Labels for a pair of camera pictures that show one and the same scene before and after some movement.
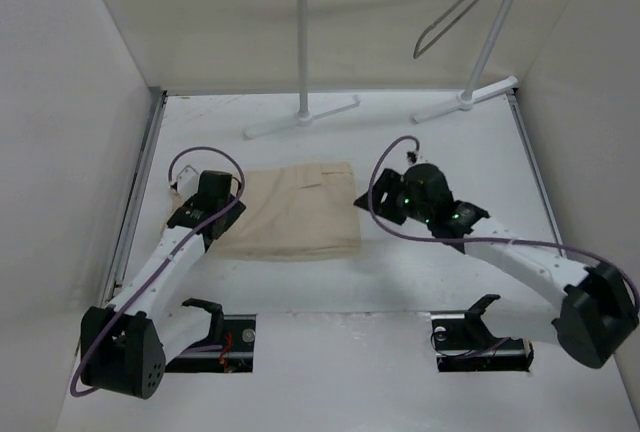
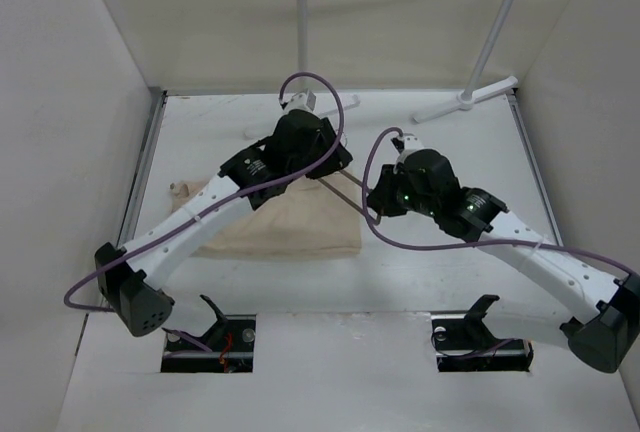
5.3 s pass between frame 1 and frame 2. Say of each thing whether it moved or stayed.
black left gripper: moved
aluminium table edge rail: stayed
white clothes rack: stayed
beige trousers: stayed
